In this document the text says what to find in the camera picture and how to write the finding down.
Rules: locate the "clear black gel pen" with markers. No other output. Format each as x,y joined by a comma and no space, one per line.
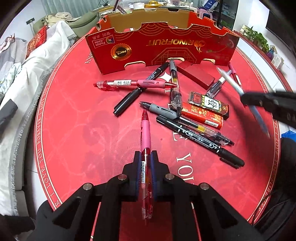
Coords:
215,87

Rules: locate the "black double-tip marker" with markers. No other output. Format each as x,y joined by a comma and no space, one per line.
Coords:
181,129

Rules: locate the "black marker pen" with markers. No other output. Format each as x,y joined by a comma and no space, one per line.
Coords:
121,107

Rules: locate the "round red wedding mat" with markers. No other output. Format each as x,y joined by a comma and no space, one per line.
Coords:
79,140

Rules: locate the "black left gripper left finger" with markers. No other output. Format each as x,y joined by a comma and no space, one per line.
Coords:
92,212

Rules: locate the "gold lid jar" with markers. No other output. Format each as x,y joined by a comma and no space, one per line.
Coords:
152,5

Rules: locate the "dark patterned small box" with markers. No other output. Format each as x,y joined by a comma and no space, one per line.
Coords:
209,103

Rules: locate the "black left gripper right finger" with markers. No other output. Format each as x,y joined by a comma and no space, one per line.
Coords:
198,212

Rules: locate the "red embroidered cushion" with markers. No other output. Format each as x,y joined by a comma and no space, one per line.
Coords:
38,40

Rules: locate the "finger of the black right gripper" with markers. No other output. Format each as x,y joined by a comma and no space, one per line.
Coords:
281,104

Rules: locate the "green armchair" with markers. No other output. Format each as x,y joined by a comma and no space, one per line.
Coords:
80,25

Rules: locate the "grey grip gel pen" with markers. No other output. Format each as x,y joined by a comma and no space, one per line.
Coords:
212,135

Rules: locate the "dark red flat case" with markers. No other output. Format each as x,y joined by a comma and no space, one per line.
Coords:
196,74

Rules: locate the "red pink gel pen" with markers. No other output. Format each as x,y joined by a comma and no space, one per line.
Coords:
146,195

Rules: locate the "red cardboard fruit box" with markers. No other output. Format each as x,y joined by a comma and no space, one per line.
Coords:
153,37

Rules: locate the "green potted plants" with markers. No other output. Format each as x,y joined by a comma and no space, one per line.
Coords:
256,37

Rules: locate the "white sofa blanket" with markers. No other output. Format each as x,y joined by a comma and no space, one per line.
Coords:
28,81

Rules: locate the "pink red clip pen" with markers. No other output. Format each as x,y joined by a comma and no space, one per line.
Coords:
110,85

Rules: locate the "thin pink pen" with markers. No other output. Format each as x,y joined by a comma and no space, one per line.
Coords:
234,74

